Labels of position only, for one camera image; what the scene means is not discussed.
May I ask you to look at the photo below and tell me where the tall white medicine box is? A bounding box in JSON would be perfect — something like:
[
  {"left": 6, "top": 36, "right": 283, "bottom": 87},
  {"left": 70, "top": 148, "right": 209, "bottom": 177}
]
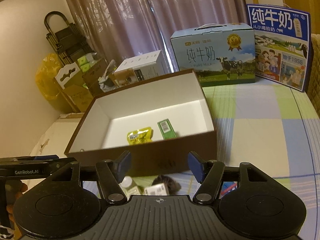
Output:
[{"left": 144, "top": 183, "right": 170, "bottom": 196}]

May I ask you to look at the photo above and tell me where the person's hand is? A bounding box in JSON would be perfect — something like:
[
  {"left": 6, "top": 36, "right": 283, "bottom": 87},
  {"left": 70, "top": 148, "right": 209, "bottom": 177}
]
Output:
[{"left": 5, "top": 180, "right": 28, "bottom": 216}]

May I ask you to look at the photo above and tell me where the small white bottle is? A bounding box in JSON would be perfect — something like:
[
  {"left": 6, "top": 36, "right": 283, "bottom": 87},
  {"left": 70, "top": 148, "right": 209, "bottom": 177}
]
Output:
[{"left": 119, "top": 176, "right": 142, "bottom": 198}]

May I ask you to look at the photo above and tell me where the black hair scrunchie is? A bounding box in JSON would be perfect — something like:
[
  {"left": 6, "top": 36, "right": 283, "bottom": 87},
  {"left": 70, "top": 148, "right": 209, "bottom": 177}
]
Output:
[{"left": 152, "top": 175, "right": 181, "bottom": 195}]

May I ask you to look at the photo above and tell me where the yellow snack packet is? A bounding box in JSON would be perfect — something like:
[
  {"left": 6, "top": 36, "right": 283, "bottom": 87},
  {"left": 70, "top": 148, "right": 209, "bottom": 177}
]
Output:
[{"left": 127, "top": 127, "right": 153, "bottom": 145}]

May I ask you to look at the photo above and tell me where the small green carton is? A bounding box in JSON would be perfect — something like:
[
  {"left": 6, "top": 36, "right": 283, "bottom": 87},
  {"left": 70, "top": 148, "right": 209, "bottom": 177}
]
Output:
[{"left": 157, "top": 119, "right": 177, "bottom": 140}]

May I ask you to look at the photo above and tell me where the brown white open box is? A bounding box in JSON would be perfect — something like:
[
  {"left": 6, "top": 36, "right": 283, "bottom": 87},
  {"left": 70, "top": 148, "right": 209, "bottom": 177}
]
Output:
[{"left": 65, "top": 69, "right": 217, "bottom": 177}]

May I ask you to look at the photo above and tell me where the checkered bed sheet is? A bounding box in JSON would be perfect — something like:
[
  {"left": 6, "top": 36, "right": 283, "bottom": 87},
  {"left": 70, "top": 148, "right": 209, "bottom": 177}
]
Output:
[{"left": 82, "top": 83, "right": 320, "bottom": 240}]

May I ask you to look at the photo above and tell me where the brown cardboard box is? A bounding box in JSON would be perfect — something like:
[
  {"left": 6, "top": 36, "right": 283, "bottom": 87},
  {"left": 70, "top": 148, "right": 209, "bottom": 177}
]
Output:
[{"left": 55, "top": 59, "right": 107, "bottom": 113}]

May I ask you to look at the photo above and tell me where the yellow plastic bag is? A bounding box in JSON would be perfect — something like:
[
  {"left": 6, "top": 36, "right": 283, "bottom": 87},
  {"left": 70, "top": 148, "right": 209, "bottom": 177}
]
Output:
[{"left": 35, "top": 53, "right": 72, "bottom": 113}]

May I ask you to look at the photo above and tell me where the white product box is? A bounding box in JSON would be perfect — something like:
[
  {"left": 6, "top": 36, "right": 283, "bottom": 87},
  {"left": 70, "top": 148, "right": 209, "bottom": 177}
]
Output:
[{"left": 113, "top": 50, "right": 170, "bottom": 87}]

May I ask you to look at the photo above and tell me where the black folding rack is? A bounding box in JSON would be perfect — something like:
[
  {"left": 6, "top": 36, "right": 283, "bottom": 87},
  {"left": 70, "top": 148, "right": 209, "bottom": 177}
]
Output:
[{"left": 44, "top": 11, "right": 94, "bottom": 66}]

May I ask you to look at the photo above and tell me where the quilted tan headboard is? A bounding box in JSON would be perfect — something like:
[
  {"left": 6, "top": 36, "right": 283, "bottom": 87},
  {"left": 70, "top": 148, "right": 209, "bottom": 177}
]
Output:
[{"left": 307, "top": 34, "right": 320, "bottom": 115}]

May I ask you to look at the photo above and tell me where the purple curtain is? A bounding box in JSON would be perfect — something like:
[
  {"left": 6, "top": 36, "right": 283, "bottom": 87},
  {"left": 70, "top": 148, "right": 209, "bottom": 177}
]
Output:
[{"left": 66, "top": 0, "right": 247, "bottom": 72}]

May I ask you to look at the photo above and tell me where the dark blue milk carton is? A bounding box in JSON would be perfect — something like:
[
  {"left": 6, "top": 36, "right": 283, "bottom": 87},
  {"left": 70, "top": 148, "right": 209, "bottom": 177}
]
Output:
[{"left": 247, "top": 4, "right": 312, "bottom": 92}]

